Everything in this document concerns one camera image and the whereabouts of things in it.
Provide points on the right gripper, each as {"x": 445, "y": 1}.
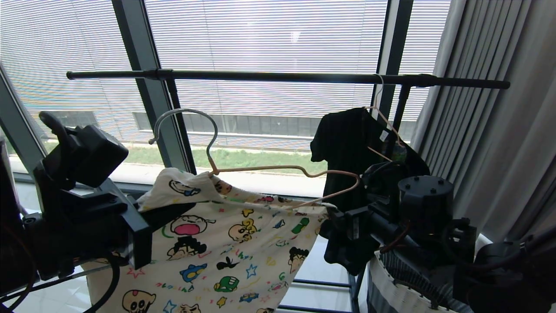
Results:
{"x": 356, "y": 226}

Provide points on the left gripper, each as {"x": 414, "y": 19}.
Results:
{"x": 108, "y": 234}

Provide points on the black garment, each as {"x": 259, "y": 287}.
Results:
{"x": 343, "y": 139}

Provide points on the pink clothes hanger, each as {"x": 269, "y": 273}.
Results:
{"x": 260, "y": 168}
{"x": 391, "y": 126}

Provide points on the cream printed garment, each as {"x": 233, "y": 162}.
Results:
{"x": 217, "y": 252}

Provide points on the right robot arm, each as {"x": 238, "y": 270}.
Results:
{"x": 478, "y": 261}

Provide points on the white laundry basket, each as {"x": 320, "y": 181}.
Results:
{"x": 391, "y": 291}

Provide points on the black clothes rack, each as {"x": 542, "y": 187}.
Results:
{"x": 282, "y": 77}

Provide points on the grey curtain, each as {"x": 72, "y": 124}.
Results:
{"x": 499, "y": 121}

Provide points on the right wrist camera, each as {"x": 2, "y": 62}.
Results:
{"x": 382, "y": 178}

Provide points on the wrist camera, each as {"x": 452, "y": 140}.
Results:
{"x": 91, "y": 152}
{"x": 382, "y": 178}

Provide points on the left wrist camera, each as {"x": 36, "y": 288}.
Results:
{"x": 91, "y": 152}

